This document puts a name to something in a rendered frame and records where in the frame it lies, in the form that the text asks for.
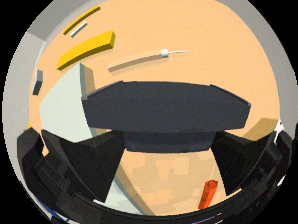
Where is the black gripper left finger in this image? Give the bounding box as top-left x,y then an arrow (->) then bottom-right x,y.
40,129 -> 125,204

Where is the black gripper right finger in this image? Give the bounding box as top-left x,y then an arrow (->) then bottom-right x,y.
210,131 -> 277,196

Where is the yellow flat bar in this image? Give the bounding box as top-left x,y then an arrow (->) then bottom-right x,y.
56,31 -> 116,71
63,4 -> 101,35

